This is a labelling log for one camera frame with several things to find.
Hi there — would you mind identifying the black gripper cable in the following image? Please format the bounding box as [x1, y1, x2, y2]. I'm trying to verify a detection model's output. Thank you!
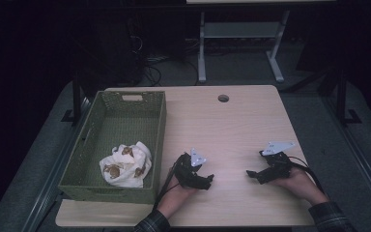
[286, 156, 326, 195]
[152, 159, 183, 211]

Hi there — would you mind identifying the person's right hand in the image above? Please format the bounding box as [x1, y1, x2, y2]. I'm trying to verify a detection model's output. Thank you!
[270, 166, 330, 206]

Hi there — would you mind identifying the person's left hand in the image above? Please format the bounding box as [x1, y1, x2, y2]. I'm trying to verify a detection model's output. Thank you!
[157, 167, 198, 220]

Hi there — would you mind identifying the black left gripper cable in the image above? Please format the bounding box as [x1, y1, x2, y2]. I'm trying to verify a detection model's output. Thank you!
[152, 159, 183, 211]

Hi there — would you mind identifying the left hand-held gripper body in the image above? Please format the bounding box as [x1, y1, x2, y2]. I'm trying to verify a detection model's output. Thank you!
[173, 147, 209, 190]

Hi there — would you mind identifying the aluminium floor rail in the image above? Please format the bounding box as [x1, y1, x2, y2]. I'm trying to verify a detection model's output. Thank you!
[20, 96, 93, 232]
[321, 95, 371, 224]

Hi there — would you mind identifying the green woven basket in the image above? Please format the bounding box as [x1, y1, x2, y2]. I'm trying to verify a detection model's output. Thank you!
[57, 90, 167, 205]

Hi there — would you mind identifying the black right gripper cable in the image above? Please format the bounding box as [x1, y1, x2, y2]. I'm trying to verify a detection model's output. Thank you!
[286, 156, 326, 195]

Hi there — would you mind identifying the black metal post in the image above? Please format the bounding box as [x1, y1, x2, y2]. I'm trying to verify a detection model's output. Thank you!
[61, 71, 89, 124]
[333, 69, 363, 128]

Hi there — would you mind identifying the tangle of floor cables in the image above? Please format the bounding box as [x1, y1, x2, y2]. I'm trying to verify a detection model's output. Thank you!
[137, 52, 201, 87]

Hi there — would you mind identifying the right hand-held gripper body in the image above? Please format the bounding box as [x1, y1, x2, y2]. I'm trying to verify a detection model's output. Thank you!
[258, 140, 296, 182]

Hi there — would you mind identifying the grey metal stand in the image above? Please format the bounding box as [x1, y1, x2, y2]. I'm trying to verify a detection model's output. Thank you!
[197, 9, 292, 84]

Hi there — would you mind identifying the white cloth with brown print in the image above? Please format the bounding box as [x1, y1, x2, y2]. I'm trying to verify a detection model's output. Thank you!
[99, 140, 153, 189]

